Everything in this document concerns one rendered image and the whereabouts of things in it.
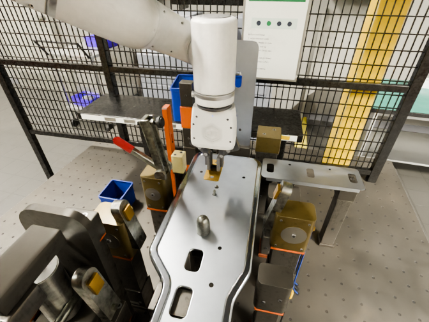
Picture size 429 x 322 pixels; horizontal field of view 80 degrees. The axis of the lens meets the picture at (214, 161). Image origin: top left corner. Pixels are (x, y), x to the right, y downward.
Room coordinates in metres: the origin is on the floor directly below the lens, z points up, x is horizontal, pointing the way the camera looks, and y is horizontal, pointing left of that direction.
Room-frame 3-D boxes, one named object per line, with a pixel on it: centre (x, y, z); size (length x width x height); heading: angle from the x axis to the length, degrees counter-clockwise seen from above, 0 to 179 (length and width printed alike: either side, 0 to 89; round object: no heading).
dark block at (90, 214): (0.32, 0.26, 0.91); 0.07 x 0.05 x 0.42; 78
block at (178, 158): (0.62, 0.11, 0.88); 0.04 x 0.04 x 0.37; 78
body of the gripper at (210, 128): (0.51, 0.00, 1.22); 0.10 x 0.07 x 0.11; 78
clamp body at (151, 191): (0.55, 0.18, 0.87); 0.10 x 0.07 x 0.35; 78
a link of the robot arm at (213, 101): (0.52, 0.00, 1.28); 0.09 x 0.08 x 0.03; 78
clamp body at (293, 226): (0.41, -0.20, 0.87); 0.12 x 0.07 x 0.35; 78
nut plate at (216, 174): (0.51, 0.00, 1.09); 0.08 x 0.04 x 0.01; 168
